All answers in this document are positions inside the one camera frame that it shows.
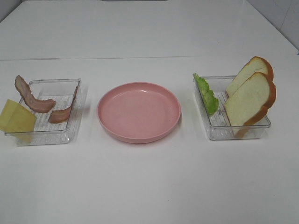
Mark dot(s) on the short bacon strip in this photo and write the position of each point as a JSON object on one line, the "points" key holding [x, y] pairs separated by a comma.
{"points": [[59, 116]]}

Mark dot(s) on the bread slice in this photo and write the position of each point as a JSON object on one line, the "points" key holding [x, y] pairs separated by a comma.
{"points": [[251, 101], [256, 64]]}

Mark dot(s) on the green lettuce leaf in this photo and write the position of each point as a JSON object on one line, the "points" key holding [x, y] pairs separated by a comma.
{"points": [[210, 101]]}

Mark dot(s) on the yellow cheese slice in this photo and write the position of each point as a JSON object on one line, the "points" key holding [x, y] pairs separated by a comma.
{"points": [[15, 118]]}

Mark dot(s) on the long bacon strip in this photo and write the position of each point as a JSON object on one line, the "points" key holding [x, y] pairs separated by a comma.
{"points": [[40, 106]]}

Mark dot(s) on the pink round plate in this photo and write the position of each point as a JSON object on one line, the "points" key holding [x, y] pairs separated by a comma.
{"points": [[139, 112]]}

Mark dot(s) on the clear right plastic tray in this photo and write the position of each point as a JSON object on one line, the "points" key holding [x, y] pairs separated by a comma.
{"points": [[217, 126]]}

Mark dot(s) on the clear left plastic tray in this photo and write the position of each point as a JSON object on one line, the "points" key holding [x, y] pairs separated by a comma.
{"points": [[65, 92]]}

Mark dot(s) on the clear plastic tray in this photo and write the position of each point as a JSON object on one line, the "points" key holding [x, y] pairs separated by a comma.
{"points": [[217, 126], [65, 92]]}

